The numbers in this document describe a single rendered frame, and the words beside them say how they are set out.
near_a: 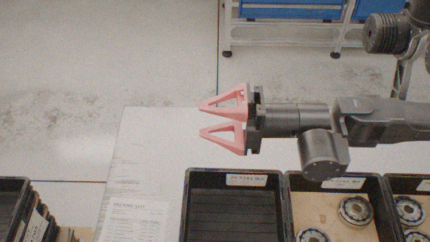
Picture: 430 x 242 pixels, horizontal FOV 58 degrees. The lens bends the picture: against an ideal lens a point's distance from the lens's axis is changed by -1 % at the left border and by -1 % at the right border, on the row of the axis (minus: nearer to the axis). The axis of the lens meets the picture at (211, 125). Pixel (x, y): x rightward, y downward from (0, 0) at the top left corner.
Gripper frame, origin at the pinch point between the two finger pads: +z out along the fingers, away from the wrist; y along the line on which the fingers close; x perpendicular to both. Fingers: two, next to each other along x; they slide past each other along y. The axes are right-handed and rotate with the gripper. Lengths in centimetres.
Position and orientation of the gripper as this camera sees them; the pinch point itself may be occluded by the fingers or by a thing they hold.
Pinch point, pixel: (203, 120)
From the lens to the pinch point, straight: 63.0
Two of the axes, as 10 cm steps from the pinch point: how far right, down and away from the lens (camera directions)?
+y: -0.1, 6.6, 7.5
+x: 0.0, -7.5, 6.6
